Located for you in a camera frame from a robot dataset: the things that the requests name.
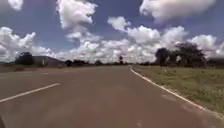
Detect distant row of trees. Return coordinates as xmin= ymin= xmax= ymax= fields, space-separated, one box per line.
xmin=64 ymin=55 xmax=128 ymax=67

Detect reddish-brown asphalt road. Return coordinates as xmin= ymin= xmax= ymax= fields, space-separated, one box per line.
xmin=0 ymin=65 xmax=224 ymax=128

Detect white road edge line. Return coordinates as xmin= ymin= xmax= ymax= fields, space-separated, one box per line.
xmin=129 ymin=67 xmax=224 ymax=118

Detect group of dark trees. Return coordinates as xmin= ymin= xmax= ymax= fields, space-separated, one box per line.
xmin=154 ymin=42 xmax=208 ymax=68

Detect dry grass verge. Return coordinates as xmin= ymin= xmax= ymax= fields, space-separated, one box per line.
xmin=132 ymin=64 xmax=224 ymax=115

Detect dark tree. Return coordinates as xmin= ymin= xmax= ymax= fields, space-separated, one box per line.
xmin=14 ymin=51 xmax=35 ymax=67

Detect grass strip beside road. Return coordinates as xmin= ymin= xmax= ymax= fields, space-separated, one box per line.
xmin=0 ymin=63 xmax=68 ymax=74

